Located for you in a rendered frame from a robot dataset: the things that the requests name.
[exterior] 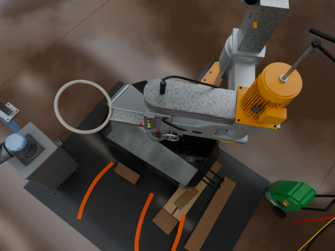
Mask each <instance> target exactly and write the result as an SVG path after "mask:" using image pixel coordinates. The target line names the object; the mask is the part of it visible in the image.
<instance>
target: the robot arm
mask: <svg viewBox="0 0 335 251"><path fill-rule="evenodd" d="M36 152H37V143H36V142H35V141H34V140H33V139H31V138H26V137H24V136H23V135H21V134H17V133H15V134H11V135H9V136H8V137H7V138H6V140H5V142H3V143H0V165H1V164H2V163H4V162H6V161H8V160H9V159H11V158H13V157H15V156H16V155H17V156H19V157H20V158H24V159H27V158H31V157H32V156H34V155H35V154H36Z"/></svg>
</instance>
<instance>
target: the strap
mask: <svg viewBox="0 0 335 251"><path fill-rule="evenodd" d="M112 165H114V163H113V162H112V161H111V162H110V163H109V164H108V165H107V166H106V167H105V168H104V169H103V170H102V171H101V172H100V173H99V174H98V175H97V177H96V178H95V179H94V181H93V182H92V184H91V185H90V187H89V189H88V191H87V193H86V194H85V196H84V199H83V201H82V203H81V206H80V209H79V213H78V217H77V218H78V219H81V217H82V213H83V209H84V206H85V204H86V201H87V199H88V197H89V195H90V193H91V191H92V189H93V188H94V186H95V184H96V183H97V182H98V180H99V179H100V178H101V176H102V175H103V174H104V173H105V172H106V171H107V170H108V169H109V168H110V167H111V166H112ZM153 195H154V194H153V193H150V195H149V197H148V199H147V201H146V203H145V206H144V208H143V210H142V213H141V216H140V219H139V222H138V226H137V231H136V236H135V251H139V237H140V231H141V226H142V223H143V219H144V216H145V213H146V211H147V208H148V206H149V204H150V202H151V200H152V197H153ZM185 216H186V215H184V214H182V215H181V219H180V223H179V227H178V231H177V236H176V238H175V241H174V243H173V246H172V249H171V251H175V250H176V247H177V244H178V242H179V239H180V236H181V232H182V228H183V224H184V220H185Z"/></svg>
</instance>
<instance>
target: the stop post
mask: <svg viewBox="0 0 335 251"><path fill-rule="evenodd" d="M19 111H20V110H18V109H17V108H16V107H14V106H13V105H12V104H10V103H9V102H8V103H7V104H6V105H4V104H3V103H2V102H1V101H0V116H1V117H2V118H3V119H4V120H6V121H7V122H9V121H10V120H11V119H12V118H13V117H14V116H15V115H16V114H17V113H18V112H19Z"/></svg>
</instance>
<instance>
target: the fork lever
mask: <svg viewBox="0 0 335 251"><path fill-rule="evenodd" d="M110 108H111V109H113V111H112V116H111V118H107V119H108V120H109V121H110V122H116V123H121V124H127V125H133V126H140V127H144V125H139V123H140V122H142V123H143V124H144V113H143V112H137V111H131V110H126V109H121V108H115V107H110Z"/></svg>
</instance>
